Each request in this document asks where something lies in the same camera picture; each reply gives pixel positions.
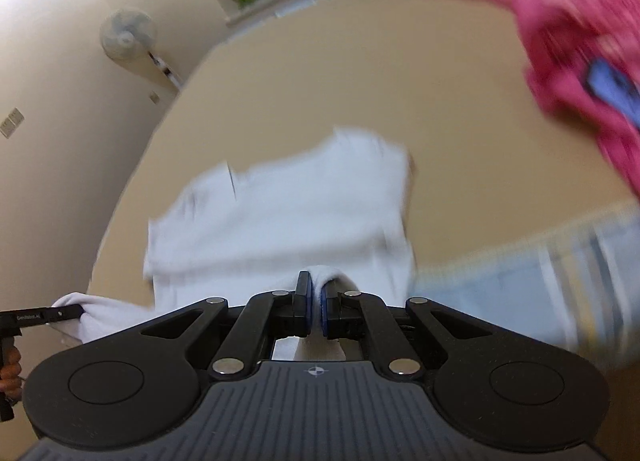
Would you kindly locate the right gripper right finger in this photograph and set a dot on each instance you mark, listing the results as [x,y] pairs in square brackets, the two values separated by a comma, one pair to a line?
[348,314]

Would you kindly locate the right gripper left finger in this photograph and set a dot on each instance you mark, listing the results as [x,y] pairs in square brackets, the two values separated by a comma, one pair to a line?
[253,330]

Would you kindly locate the white long-sleeve shirt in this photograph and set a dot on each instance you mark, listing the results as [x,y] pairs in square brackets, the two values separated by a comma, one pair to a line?
[336,211]

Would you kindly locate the person left hand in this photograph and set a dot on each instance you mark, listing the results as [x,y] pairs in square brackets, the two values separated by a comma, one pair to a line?
[11,384]

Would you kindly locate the tan bed mattress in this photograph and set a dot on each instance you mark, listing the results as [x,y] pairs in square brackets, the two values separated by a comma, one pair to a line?
[442,77]

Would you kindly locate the white standing fan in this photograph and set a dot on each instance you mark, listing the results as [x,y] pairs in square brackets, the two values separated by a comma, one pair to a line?
[130,33]

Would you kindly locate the pink floral quilt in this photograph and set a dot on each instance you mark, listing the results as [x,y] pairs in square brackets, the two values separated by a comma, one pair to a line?
[561,39]

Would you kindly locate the low wall socket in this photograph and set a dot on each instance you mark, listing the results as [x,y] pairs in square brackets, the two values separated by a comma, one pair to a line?
[155,97]

